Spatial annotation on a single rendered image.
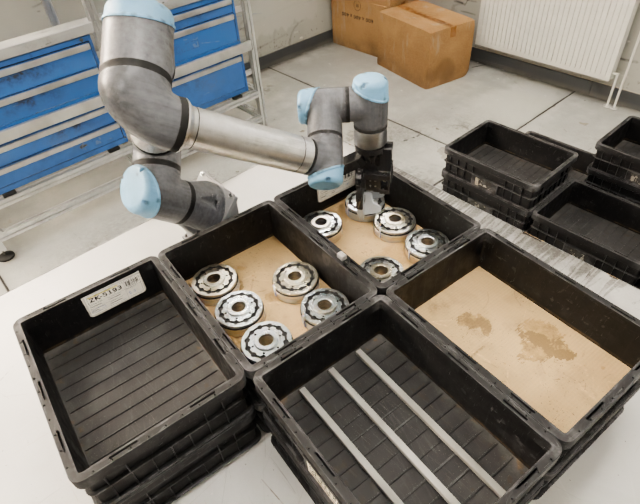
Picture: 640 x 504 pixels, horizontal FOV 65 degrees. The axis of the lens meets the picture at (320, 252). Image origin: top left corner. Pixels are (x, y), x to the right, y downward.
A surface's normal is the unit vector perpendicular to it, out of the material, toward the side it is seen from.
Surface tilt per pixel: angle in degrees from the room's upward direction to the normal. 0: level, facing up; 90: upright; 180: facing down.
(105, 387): 0
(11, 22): 90
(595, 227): 0
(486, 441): 0
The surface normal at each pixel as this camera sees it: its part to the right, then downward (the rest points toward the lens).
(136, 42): 0.32, -0.19
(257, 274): -0.06, -0.73
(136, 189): -0.58, -0.02
